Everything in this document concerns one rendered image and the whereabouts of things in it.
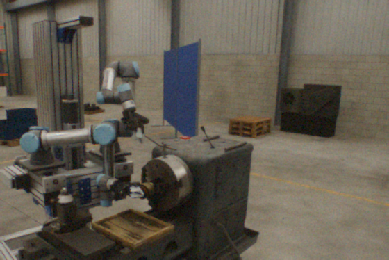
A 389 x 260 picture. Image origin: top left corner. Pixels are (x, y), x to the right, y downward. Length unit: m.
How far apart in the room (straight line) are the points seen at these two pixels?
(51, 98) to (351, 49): 10.24
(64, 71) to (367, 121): 10.12
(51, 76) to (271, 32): 10.80
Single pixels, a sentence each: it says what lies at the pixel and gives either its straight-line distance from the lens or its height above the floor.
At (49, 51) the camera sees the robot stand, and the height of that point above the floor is 1.84.
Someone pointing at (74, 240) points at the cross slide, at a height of 0.97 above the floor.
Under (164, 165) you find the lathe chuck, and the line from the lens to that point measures 1.91.
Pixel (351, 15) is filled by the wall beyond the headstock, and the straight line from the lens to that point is 11.83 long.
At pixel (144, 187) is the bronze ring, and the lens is 1.87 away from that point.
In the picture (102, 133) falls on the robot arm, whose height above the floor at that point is 1.39.
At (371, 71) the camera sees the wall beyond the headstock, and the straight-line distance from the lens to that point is 11.47.
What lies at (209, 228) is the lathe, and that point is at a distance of 2.15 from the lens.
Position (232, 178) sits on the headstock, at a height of 1.06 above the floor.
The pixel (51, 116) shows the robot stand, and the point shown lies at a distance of 2.36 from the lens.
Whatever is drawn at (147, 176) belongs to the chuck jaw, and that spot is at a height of 1.14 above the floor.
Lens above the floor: 1.73
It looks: 15 degrees down
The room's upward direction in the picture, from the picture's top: 1 degrees clockwise
